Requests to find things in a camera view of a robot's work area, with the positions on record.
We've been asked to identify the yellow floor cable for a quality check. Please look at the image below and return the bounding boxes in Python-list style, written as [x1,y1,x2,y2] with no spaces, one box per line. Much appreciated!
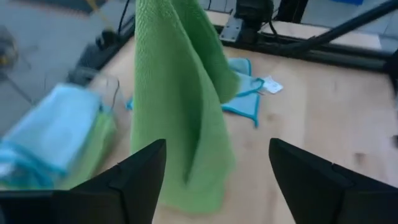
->
[86,0,113,29]

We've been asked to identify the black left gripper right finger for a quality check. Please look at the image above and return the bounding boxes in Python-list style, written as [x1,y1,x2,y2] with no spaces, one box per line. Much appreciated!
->
[269,138,398,224]

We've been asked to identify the black mat striped edges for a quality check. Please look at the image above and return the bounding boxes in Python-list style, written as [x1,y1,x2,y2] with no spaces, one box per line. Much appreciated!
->
[18,0,107,14]

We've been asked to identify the clear plastic bin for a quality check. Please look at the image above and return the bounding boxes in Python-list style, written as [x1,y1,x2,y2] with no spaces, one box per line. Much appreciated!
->
[0,73,121,191]

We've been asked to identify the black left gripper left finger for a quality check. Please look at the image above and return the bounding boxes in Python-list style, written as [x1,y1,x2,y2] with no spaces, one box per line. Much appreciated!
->
[71,139,167,224]

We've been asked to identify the blue microfiber towel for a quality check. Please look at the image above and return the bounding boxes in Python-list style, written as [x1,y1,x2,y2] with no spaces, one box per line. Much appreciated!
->
[125,57,284,129]
[0,83,103,188]

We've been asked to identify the black floor cable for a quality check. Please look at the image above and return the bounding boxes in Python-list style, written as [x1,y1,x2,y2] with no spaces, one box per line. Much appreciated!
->
[117,0,131,35]

